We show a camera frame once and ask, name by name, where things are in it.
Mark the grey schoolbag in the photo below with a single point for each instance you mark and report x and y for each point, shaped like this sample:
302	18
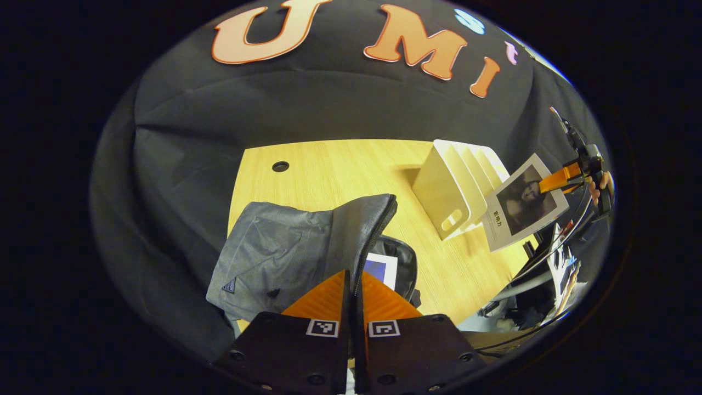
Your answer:
274	247

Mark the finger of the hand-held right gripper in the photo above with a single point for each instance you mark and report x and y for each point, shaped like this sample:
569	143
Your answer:
559	178

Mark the blue cover book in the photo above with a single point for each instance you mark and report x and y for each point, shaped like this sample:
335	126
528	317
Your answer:
381	269

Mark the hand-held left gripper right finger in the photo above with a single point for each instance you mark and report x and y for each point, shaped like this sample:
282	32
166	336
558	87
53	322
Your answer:
417	351

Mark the white portrait cover book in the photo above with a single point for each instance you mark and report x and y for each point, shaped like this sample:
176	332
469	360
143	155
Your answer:
526	203

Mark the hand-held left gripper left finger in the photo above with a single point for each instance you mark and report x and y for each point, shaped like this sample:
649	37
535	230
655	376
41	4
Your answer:
285	351

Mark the black backdrop cloth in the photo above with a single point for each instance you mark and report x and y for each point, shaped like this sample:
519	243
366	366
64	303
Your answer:
181	164

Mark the white bookshelf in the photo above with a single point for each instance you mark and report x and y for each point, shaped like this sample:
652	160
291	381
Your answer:
444	186

